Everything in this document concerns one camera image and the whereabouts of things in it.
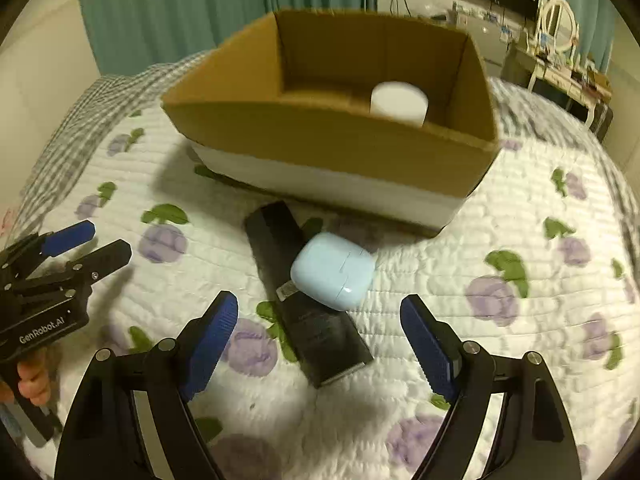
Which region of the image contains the black rectangular box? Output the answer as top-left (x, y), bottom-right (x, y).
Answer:
top-left (244, 202), bottom-right (373, 389)

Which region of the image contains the light blue earbuds case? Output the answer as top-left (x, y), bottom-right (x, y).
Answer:
top-left (291, 232), bottom-right (375, 311)

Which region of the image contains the white cylindrical bottle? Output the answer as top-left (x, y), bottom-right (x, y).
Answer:
top-left (370, 81), bottom-right (428, 127)

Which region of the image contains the person left hand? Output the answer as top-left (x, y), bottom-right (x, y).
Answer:
top-left (17, 348), bottom-right (51, 406)

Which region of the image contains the grey checkered bedsheet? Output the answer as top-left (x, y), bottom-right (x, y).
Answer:
top-left (4, 51), bottom-right (639, 275)

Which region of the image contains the white floral quilt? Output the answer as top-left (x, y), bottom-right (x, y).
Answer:
top-left (22, 94), bottom-right (640, 480)

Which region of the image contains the brown cardboard box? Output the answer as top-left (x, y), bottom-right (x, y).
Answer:
top-left (162, 10), bottom-right (499, 231)

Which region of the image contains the white dressing table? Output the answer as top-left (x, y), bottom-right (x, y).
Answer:
top-left (500, 44), bottom-right (614, 140)

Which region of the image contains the silver mini fridge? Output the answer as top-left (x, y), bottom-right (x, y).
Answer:
top-left (454, 12), bottom-right (510, 77)

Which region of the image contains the white oval mirror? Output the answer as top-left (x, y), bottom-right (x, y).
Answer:
top-left (536, 0), bottom-right (579, 54)

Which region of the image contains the green curtain right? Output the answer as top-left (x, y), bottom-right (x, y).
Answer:
top-left (566, 0), bottom-right (616, 74)

